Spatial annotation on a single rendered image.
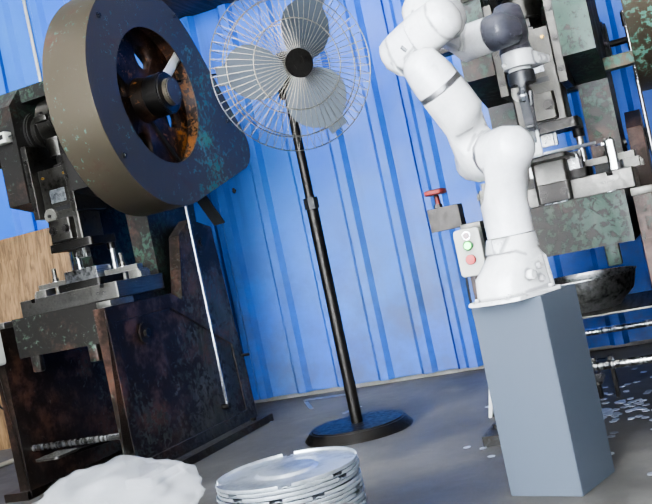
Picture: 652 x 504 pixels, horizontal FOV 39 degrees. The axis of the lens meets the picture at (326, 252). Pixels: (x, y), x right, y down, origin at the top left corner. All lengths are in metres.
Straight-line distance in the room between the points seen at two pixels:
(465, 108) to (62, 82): 1.51
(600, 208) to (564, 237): 0.13
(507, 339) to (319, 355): 2.35
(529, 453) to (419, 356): 2.10
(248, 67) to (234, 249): 1.48
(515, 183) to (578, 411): 0.53
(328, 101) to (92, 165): 0.83
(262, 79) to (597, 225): 1.23
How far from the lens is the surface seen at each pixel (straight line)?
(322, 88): 3.19
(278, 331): 4.46
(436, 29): 2.15
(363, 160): 4.25
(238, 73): 3.18
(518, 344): 2.12
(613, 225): 2.68
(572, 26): 2.83
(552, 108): 2.83
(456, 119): 2.12
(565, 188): 2.75
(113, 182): 3.19
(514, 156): 2.08
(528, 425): 2.16
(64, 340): 3.42
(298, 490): 1.79
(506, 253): 2.12
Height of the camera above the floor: 0.63
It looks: level
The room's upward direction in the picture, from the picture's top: 12 degrees counter-clockwise
